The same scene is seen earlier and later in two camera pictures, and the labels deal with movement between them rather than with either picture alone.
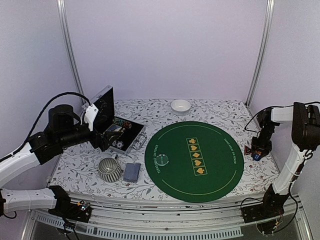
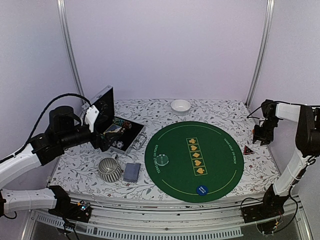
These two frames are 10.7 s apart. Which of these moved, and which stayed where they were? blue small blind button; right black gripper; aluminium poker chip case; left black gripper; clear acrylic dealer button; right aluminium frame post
Moved: blue small blind button; right black gripper
Stayed: left black gripper; right aluminium frame post; clear acrylic dealer button; aluminium poker chip case
